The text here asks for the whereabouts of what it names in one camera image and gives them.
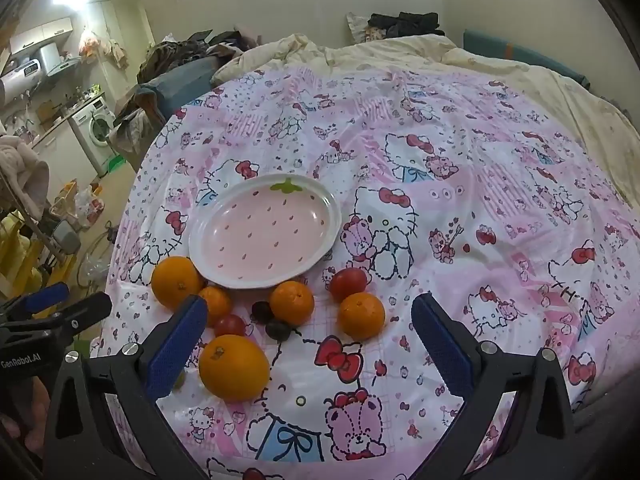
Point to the white washing machine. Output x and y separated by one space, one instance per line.
94 127

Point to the white water heater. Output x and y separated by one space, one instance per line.
22 77

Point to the pink strawberry-shaped plate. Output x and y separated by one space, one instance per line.
265 232

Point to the floral pillow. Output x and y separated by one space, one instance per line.
362 30

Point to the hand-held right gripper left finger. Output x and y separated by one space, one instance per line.
175 345

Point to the pale pink garment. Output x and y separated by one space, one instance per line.
22 170

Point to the teal headboard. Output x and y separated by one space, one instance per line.
530 55

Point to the small orange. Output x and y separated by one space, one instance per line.
219 304

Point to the small red tomato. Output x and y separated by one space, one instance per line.
230 325

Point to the cream duvet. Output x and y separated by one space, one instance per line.
550 75

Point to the large orange with sticker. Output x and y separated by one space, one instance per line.
233 367

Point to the hanging plastic bag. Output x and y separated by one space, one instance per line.
90 45

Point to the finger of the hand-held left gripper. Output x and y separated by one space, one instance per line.
75 312
45 296

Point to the pink cartoon printed blanket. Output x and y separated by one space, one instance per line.
450 185

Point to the green basket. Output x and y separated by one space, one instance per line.
116 162

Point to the plastic bags on floor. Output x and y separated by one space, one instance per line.
82 205

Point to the blue sofa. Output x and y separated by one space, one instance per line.
175 85

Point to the yellow rack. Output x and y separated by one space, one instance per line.
20 255

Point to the grey box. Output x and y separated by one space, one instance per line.
66 237

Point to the person's left hand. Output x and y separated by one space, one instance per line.
22 410

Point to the heap of clothes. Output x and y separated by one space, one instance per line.
190 47

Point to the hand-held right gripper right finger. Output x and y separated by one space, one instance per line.
445 345

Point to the pile of dark clothes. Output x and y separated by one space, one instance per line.
405 22

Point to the white wall cabinets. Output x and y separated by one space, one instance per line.
42 35

